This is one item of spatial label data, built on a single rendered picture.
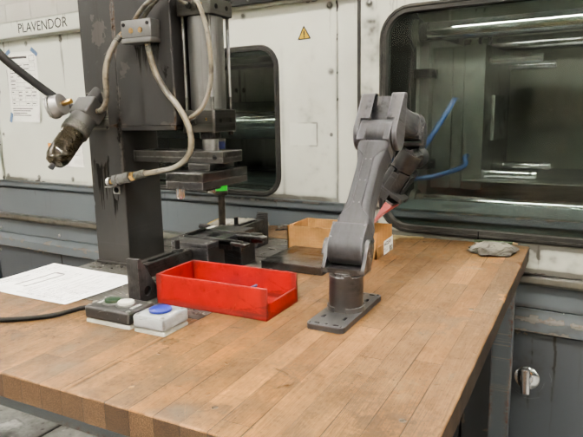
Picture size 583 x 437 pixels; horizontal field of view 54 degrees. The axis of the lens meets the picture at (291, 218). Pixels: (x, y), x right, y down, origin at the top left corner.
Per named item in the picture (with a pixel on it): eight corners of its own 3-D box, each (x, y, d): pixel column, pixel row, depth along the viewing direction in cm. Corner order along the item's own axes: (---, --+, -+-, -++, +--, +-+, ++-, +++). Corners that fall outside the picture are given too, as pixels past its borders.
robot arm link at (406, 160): (394, 164, 147) (409, 141, 144) (412, 177, 145) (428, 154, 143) (386, 166, 141) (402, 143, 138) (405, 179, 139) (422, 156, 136)
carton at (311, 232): (376, 263, 143) (376, 232, 141) (287, 253, 154) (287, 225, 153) (392, 251, 154) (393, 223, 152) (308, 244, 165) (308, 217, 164)
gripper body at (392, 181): (374, 180, 149) (389, 157, 146) (405, 203, 146) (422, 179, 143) (364, 182, 144) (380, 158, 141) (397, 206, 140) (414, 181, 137)
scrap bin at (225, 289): (266, 322, 102) (265, 289, 101) (157, 303, 113) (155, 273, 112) (298, 302, 112) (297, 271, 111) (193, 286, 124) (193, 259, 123)
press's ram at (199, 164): (207, 204, 123) (200, 60, 117) (116, 198, 134) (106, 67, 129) (252, 192, 138) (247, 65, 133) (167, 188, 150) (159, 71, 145)
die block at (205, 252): (208, 282, 127) (207, 249, 125) (173, 277, 131) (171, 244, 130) (255, 260, 144) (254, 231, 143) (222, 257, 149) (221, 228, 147)
